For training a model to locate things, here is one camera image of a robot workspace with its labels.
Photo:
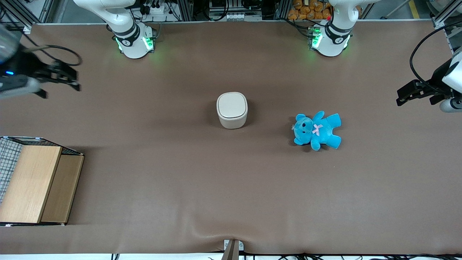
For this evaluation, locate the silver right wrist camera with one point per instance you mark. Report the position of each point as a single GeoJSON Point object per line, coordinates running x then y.
{"type": "Point", "coordinates": [16, 87]}

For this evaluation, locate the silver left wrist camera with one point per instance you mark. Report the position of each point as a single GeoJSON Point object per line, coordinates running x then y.
{"type": "Point", "coordinates": [451, 105]}

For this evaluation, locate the aluminium frame post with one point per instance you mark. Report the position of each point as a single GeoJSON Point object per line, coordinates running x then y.
{"type": "Point", "coordinates": [25, 14]}
{"type": "Point", "coordinates": [445, 14]}

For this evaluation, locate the orange plush toy pile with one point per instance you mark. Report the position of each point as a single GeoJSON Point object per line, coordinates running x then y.
{"type": "Point", "coordinates": [308, 11]}

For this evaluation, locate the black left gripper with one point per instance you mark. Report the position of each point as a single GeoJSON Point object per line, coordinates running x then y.
{"type": "Point", "coordinates": [437, 76]}

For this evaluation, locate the white power strip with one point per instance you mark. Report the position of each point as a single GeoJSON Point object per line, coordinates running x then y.
{"type": "Point", "coordinates": [157, 9]}

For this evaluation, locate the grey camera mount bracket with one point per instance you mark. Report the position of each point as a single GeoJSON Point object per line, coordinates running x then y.
{"type": "Point", "coordinates": [232, 249]}

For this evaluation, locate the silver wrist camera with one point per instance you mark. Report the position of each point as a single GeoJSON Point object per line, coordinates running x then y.
{"type": "Point", "coordinates": [451, 105]}
{"type": "Point", "coordinates": [16, 87]}

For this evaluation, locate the cream plastic trash can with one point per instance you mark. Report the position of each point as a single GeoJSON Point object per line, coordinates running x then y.
{"type": "Point", "coordinates": [232, 122]}

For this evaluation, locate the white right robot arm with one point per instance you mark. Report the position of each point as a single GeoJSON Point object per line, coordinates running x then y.
{"type": "Point", "coordinates": [133, 39]}

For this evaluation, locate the blue teddy bear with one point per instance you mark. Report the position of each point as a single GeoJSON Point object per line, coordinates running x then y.
{"type": "Point", "coordinates": [319, 130]}

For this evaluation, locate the cream trash can lid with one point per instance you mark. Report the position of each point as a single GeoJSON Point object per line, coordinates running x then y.
{"type": "Point", "coordinates": [232, 105]}

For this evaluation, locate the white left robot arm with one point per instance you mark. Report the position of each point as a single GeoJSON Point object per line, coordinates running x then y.
{"type": "Point", "coordinates": [332, 38]}

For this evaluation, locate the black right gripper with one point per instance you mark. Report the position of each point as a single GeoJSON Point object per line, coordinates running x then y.
{"type": "Point", "coordinates": [26, 66]}

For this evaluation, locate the brown table cover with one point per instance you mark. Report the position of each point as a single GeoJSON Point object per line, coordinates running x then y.
{"type": "Point", "coordinates": [180, 173]}

